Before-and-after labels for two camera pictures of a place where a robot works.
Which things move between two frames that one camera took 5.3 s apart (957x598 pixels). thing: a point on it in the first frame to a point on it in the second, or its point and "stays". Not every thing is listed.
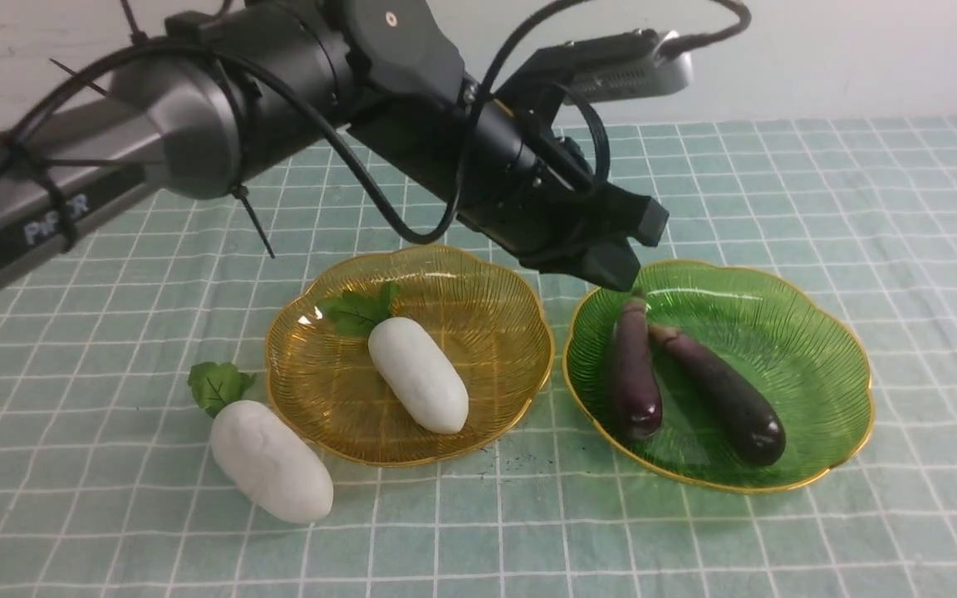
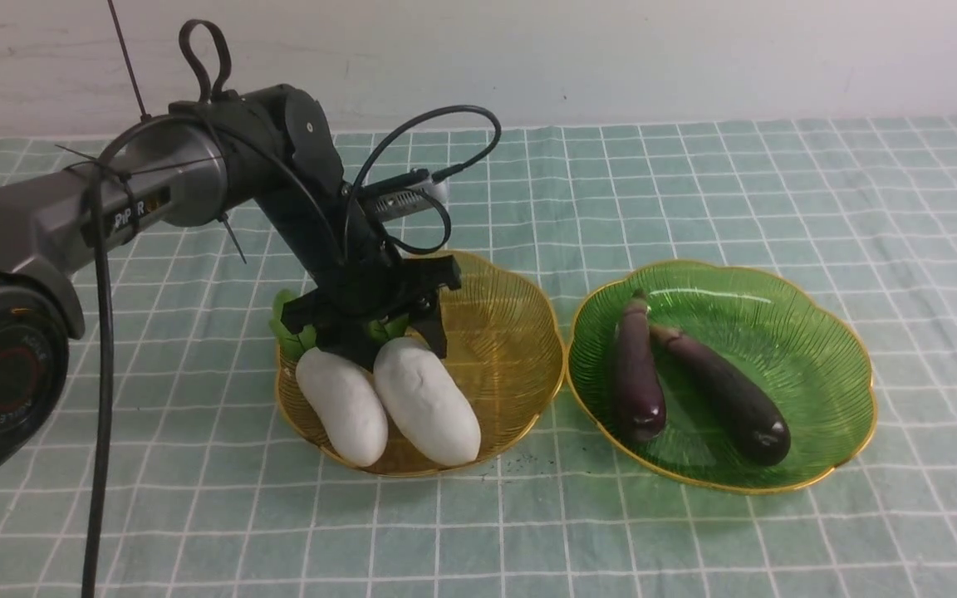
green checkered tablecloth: (90, 468) stays
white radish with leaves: (257, 452) to (431, 414)
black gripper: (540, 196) to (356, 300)
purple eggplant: (638, 400) stays
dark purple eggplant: (750, 427) stays
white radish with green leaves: (405, 355) to (342, 389)
